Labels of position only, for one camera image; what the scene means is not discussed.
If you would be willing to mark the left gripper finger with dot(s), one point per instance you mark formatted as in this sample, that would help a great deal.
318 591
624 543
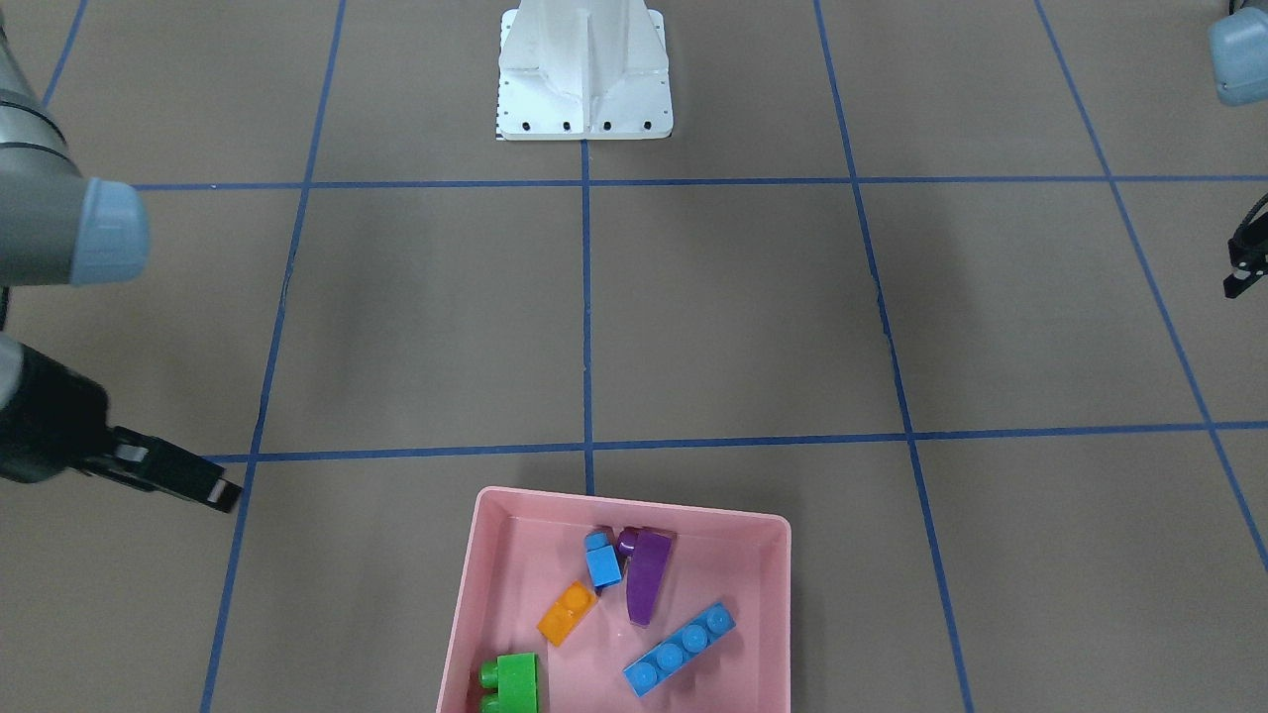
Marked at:
1248 262

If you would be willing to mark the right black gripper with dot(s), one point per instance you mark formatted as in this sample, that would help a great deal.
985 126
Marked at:
52 421

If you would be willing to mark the green block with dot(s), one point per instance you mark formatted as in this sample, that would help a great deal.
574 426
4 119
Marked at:
510 683

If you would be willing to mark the orange block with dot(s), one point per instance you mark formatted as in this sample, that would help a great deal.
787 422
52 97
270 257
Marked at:
566 612

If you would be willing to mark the small blue block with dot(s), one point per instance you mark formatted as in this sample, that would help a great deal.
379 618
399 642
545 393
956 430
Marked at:
602 561

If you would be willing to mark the purple curved block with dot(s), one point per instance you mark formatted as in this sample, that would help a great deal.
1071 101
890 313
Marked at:
646 554

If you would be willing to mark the long blue block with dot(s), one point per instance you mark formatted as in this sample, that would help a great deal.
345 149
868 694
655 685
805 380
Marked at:
675 652

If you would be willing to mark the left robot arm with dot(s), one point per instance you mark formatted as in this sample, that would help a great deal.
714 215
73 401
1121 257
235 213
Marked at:
1238 48

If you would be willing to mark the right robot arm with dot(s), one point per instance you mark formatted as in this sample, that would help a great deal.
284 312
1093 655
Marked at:
59 227

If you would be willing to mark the pink plastic box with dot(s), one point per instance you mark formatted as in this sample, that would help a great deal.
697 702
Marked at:
525 548

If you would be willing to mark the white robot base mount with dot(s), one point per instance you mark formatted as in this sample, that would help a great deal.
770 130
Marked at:
583 71

